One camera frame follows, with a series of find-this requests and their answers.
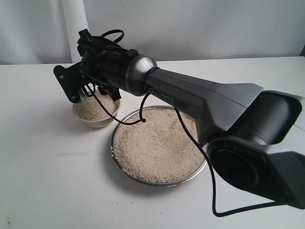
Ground round metal rice plate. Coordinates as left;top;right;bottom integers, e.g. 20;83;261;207
110;105;208;187

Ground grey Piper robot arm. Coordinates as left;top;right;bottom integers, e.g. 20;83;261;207
78;31;305;209

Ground white rice grains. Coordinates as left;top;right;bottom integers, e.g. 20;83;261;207
78;94;118;121

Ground rice pile in plate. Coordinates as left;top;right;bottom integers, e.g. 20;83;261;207
113;107;206;184

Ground white backdrop curtain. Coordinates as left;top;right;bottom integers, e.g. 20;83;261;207
0;0;305;64

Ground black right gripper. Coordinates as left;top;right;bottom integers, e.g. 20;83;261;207
77;35;121;100

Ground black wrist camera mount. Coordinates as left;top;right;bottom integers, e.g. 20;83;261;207
53;62;91;104

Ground small cream ceramic bowl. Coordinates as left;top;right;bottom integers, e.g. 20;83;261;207
72;91;121;128

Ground black camera cable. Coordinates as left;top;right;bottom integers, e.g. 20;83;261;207
81;30;281;218

